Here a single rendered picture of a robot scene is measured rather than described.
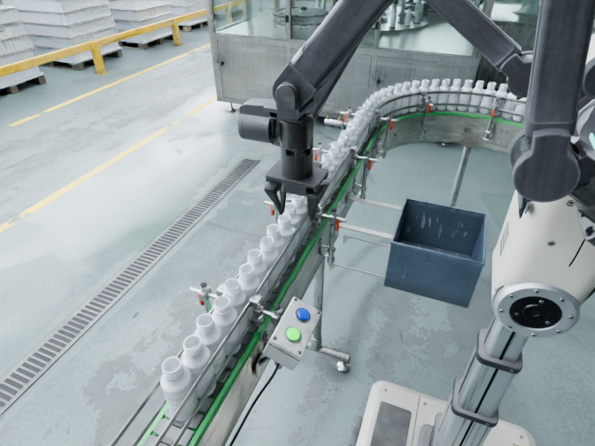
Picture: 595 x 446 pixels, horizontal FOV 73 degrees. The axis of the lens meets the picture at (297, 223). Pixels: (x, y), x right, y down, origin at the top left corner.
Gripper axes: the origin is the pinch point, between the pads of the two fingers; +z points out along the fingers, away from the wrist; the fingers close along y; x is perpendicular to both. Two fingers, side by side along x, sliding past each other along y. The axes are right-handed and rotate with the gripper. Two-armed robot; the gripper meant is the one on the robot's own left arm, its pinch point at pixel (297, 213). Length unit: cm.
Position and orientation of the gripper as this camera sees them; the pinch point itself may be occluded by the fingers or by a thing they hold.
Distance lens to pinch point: 78.9
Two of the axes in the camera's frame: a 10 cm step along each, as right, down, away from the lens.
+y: 9.3, 2.2, -3.1
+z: 0.0, 8.0, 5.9
